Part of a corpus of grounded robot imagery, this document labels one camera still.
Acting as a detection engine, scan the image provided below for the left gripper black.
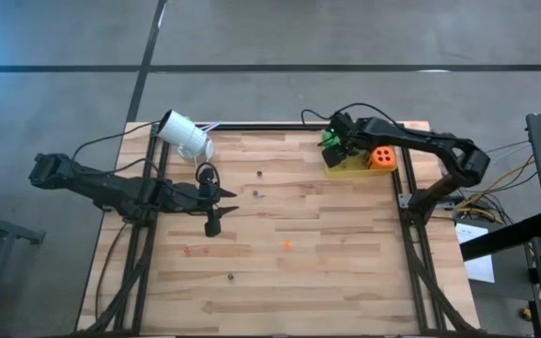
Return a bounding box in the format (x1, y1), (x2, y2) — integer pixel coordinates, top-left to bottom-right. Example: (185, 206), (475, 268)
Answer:
(183, 166), (240, 238)

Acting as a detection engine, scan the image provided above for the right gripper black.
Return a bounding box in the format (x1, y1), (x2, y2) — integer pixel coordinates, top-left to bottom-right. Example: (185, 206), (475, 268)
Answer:
(321, 111), (373, 169)

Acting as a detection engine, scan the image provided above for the yellow translucent plastic bin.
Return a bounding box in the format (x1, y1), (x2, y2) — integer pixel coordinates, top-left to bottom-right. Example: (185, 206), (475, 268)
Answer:
(322, 135), (399, 178)

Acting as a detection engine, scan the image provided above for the orange foam die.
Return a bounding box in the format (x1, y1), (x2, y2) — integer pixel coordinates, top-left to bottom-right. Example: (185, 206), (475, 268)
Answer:
(367, 145), (397, 171)

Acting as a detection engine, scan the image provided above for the black metal beam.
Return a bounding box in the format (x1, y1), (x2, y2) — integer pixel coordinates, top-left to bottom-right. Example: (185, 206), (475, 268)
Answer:
(460, 211), (541, 262)

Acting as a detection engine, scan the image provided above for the white paper sheet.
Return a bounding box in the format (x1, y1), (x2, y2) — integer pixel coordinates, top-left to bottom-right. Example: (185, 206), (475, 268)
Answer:
(456, 223), (496, 284)

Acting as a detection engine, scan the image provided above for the dark metal stand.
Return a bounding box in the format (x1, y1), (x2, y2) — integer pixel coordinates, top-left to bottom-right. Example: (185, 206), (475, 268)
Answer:
(0, 196), (46, 338)

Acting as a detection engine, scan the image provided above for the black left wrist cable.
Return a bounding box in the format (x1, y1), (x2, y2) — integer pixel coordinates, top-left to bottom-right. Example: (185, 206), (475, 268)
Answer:
(110, 158), (221, 198)

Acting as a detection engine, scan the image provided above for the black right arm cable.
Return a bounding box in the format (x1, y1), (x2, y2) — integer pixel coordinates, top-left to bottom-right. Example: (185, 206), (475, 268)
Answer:
(301, 101), (403, 128)

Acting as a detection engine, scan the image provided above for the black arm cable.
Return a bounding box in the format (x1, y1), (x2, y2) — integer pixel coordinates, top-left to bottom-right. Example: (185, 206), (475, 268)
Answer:
(301, 101), (403, 128)
(71, 120), (160, 161)

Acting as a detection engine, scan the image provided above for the black aluminium table frame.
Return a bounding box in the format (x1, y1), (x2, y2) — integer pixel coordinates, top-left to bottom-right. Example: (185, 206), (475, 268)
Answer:
(80, 122), (481, 338)

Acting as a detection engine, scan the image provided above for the white camera cable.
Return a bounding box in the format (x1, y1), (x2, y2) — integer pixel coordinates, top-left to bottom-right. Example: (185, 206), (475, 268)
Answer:
(193, 120), (223, 171)

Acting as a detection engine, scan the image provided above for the white cylindrical camera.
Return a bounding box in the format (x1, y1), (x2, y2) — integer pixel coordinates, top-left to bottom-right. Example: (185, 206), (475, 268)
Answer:
(156, 109), (215, 163)

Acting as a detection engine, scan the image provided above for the thin brown cable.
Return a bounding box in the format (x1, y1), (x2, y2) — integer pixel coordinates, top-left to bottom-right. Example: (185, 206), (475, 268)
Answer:
(94, 220), (129, 323)

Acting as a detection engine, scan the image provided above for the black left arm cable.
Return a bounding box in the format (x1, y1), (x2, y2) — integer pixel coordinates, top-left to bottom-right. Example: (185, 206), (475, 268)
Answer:
(71, 120), (160, 161)

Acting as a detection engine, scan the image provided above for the yellow cable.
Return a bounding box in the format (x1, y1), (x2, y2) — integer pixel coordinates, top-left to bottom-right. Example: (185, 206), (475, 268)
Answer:
(456, 154), (537, 222)

